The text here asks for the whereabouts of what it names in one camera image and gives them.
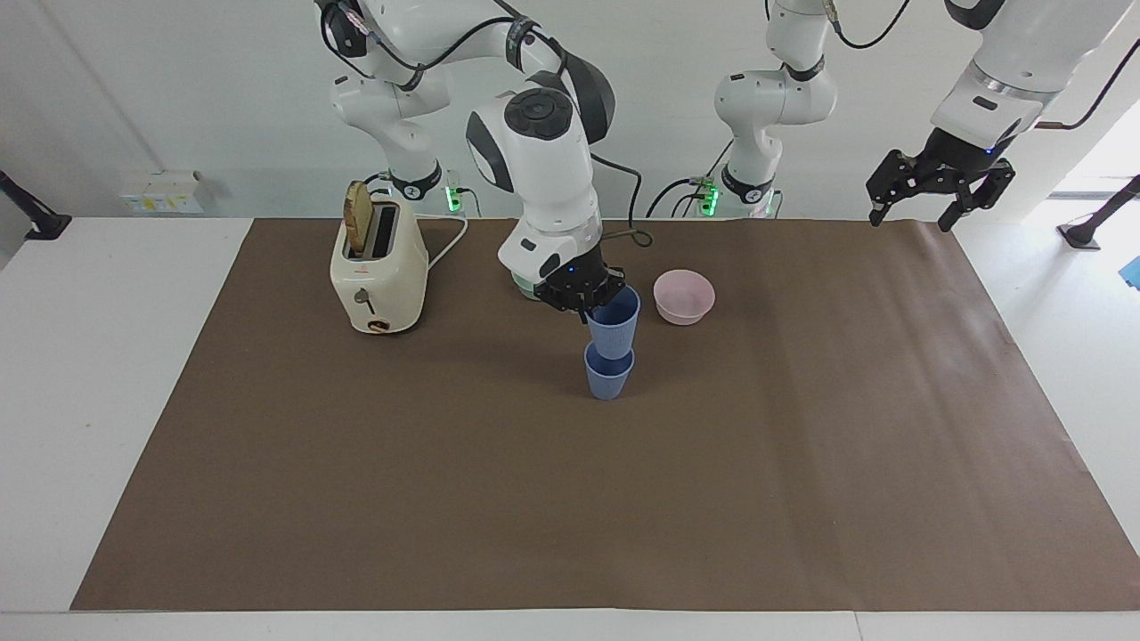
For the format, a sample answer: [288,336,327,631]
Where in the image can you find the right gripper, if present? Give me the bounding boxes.
[537,249,630,323]

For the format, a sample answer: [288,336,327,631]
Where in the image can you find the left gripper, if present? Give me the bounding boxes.
[867,129,1016,234]

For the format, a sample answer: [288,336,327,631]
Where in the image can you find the blue ribbed cup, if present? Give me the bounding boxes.
[585,285,641,361]
[583,343,636,401]

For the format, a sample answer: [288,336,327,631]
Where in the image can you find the pink bowl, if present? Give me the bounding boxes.
[653,270,716,326]

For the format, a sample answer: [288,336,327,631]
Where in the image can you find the black stand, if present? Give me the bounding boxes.
[1057,175,1140,250]
[0,169,72,241]

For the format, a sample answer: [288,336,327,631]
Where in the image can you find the cream toaster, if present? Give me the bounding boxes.
[330,198,430,336]

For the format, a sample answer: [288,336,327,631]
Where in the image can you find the toast slice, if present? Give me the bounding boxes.
[345,181,373,259]

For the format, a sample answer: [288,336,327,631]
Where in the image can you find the black cable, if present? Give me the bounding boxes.
[833,0,914,51]
[316,0,571,90]
[1036,62,1140,132]
[646,138,736,219]
[590,153,654,249]

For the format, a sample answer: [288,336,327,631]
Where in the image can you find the white toaster cable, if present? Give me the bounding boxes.
[415,212,470,272]

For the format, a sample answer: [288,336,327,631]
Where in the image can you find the white wall box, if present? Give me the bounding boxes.
[120,169,206,216]

